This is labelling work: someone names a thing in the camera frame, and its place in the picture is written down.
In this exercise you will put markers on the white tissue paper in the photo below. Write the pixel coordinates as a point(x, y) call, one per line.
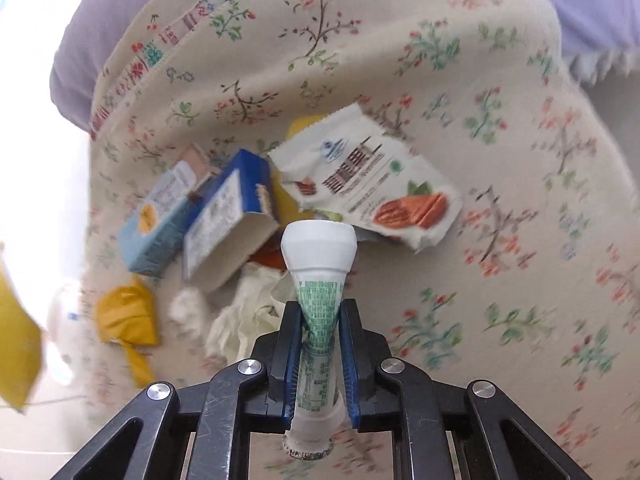
point(229, 333)

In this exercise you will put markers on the lavender purple blanket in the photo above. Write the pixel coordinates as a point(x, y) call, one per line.
point(89, 39)

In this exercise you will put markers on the green white toothpaste tube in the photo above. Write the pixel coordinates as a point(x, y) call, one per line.
point(319, 255)

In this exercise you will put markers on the light blue carton box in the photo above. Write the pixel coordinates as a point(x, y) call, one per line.
point(153, 234)

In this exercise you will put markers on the yellow snack bag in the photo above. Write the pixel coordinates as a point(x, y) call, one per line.
point(126, 316)

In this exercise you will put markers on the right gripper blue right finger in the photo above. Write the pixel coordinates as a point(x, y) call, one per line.
point(355, 360)

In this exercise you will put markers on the white nut snack wrapper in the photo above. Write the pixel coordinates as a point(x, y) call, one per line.
point(360, 175)

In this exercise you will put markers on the dark blue white carton box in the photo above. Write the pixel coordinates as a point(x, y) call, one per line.
point(234, 220)

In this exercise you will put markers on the yellow sponge block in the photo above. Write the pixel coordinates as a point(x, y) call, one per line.
point(286, 191)

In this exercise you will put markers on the floral beige bed cover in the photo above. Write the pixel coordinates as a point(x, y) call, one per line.
point(535, 286)

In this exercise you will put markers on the orange crumpled wrapper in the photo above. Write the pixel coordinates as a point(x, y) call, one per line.
point(270, 256)

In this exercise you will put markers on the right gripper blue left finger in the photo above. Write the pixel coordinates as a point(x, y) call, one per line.
point(285, 361)

